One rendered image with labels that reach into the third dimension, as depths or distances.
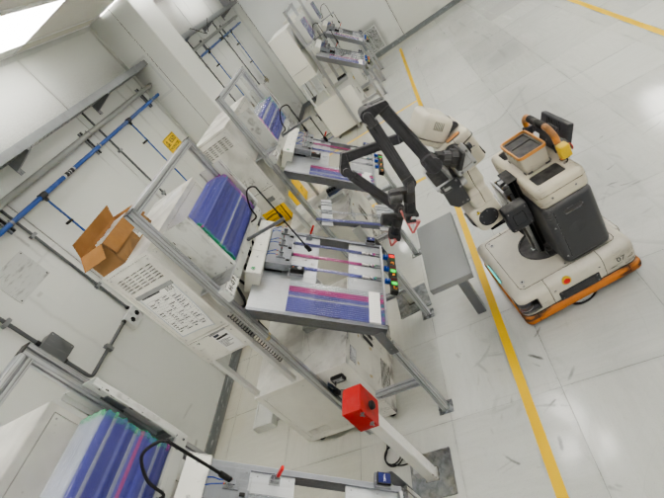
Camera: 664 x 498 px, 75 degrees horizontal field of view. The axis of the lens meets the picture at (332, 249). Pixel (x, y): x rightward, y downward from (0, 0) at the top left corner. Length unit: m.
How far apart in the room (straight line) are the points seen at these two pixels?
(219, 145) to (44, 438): 2.30
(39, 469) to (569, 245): 2.38
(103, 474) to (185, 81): 4.45
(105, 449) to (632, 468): 2.00
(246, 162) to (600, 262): 2.37
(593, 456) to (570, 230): 1.05
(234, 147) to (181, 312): 1.48
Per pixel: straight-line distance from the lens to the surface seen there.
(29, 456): 1.58
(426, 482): 2.60
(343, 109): 6.87
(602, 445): 2.42
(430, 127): 2.14
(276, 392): 2.66
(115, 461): 1.47
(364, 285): 2.42
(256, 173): 3.38
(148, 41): 5.36
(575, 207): 2.46
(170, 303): 2.25
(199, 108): 5.39
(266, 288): 2.30
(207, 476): 1.61
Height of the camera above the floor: 2.17
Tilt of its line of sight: 29 degrees down
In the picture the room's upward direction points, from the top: 40 degrees counter-clockwise
